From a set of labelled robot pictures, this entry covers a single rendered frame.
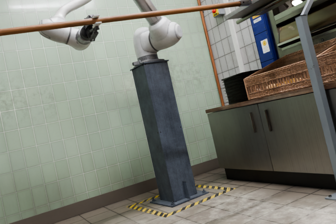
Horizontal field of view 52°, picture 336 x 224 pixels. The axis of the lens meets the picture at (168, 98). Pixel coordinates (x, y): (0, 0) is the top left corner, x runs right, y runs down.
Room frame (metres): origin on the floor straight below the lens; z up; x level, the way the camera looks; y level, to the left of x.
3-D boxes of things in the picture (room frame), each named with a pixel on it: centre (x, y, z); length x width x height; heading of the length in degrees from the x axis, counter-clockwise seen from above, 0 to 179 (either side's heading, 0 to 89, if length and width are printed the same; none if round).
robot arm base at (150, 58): (2.50, 0.10, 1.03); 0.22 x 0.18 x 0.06; 122
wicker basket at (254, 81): (2.25, -0.88, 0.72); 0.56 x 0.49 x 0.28; 29
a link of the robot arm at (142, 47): (2.51, 0.07, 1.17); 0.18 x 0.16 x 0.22; 56
